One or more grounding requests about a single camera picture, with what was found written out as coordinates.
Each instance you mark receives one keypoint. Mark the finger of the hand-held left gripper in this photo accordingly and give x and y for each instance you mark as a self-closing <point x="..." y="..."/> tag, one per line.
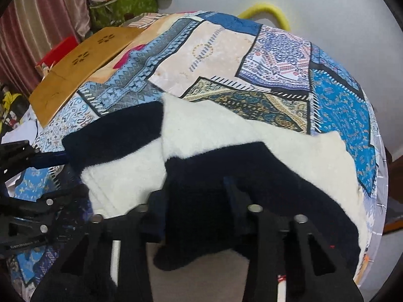
<point x="34" y="207"/>
<point x="52" y="159"/>

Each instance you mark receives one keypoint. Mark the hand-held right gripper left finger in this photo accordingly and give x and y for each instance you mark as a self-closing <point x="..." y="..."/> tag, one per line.
<point x="156" y="226"/>

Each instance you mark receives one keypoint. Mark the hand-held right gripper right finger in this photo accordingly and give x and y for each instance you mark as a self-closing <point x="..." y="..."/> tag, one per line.
<point x="234" y="201"/>

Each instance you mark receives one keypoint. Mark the white and navy knit sweater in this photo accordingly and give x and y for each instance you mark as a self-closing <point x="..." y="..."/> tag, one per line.
<point x="204" y="132"/>

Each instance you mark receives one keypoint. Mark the yellow plastic item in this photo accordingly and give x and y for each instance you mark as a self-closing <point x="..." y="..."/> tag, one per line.
<point x="11" y="99"/>

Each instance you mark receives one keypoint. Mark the brown wooden board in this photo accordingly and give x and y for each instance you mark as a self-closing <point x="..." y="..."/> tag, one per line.
<point x="78" y="66"/>

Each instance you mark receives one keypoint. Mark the red box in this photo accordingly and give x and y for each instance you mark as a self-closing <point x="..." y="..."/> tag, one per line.
<point x="59" y="48"/>

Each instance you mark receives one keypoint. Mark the striped pink curtain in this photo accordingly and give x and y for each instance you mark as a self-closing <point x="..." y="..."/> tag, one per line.
<point x="37" y="12"/>

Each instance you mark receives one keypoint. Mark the blue patchwork printed blanket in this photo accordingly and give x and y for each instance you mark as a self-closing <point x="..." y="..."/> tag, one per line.
<point x="220" y="47"/>

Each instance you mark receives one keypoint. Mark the green patterned bag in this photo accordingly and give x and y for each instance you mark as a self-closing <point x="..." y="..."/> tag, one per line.
<point x="126" y="6"/>

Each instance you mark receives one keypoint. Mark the yellow foam tube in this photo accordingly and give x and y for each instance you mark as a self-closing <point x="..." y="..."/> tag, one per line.
<point x="267" y="7"/>

